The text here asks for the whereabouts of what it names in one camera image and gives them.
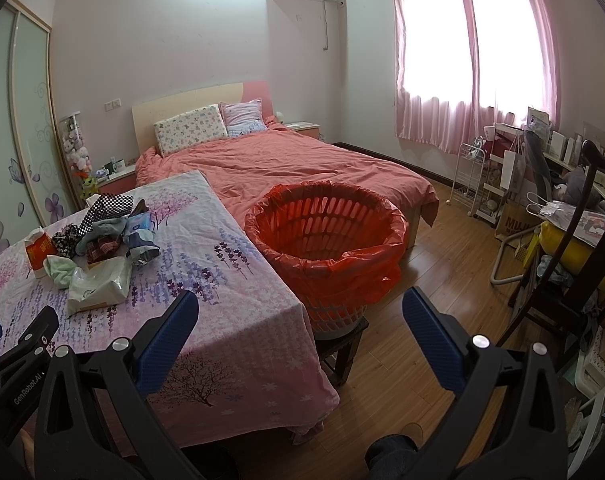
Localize white plastic mailer bag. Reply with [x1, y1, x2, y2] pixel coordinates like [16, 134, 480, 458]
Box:
[67, 257, 132, 318]

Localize red white paper box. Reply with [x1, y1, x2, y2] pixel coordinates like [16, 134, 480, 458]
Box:
[24, 228, 56, 278]

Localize black white patterned cloth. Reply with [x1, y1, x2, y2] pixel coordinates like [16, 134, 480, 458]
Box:
[52, 194, 133, 259]

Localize grey green sock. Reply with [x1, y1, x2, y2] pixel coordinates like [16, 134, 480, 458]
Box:
[76, 217, 127, 256]

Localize blue tissue pack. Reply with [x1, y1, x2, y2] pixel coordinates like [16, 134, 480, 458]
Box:
[122, 211, 160, 266]

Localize red checked scrunchie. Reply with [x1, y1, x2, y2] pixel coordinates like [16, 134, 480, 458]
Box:
[86, 236, 120, 266]

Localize floral purple table cloth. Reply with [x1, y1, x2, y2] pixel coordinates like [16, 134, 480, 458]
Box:
[0, 169, 341, 449]

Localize crumpled white tissue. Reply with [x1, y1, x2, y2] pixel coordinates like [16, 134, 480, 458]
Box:
[43, 255, 78, 289]

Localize dark wooden stool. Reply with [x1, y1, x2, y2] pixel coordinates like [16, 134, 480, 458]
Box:
[315, 316, 369, 388]

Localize brown hair clip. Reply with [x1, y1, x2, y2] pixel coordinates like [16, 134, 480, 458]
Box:
[131, 200, 148, 216]

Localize sliding glass wardrobe doors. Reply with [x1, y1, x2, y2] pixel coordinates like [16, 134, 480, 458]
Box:
[0, 0, 80, 253]

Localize red lined laundry basket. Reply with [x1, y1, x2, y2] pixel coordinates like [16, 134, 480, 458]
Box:
[245, 181, 409, 339]

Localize cardboard box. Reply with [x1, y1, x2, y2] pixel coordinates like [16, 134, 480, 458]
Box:
[494, 200, 541, 238]

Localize white rolling cart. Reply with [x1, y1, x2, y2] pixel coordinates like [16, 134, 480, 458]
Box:
[475, 154, 508, 226]

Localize pink left nightstand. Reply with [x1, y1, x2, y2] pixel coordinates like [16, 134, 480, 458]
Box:
[97, 162, 136, 195]

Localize salmon pink bed duvet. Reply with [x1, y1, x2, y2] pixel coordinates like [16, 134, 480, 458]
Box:
[136, 117, 439, 246]

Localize plush toy shelf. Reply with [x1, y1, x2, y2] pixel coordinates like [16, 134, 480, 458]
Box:
[58, 112, 98, 207]

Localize cluttered desk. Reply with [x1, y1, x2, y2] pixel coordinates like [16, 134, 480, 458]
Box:
[491, 105, 605, 241]

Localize floral white pillow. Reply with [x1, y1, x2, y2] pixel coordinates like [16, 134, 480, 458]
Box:
[154, 104, 228, 156]

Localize beige pink headboard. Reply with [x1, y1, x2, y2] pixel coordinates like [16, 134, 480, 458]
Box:
[132, 80, 274, 154]

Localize striped pink pillow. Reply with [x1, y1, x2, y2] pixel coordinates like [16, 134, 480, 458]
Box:
[219, 99, 267, 138]

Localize right nightstand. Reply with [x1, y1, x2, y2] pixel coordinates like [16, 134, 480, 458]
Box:
[285, 122, 322, 140]

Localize pink window curtains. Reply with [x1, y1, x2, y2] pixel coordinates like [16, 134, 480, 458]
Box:
[392, 0, 561, 154]

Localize white wire rack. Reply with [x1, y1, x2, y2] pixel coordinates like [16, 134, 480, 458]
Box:
[447, 138, 487, 217]

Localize black chair frame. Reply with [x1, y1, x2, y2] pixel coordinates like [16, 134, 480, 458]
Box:
[497, 140, 605, 347]

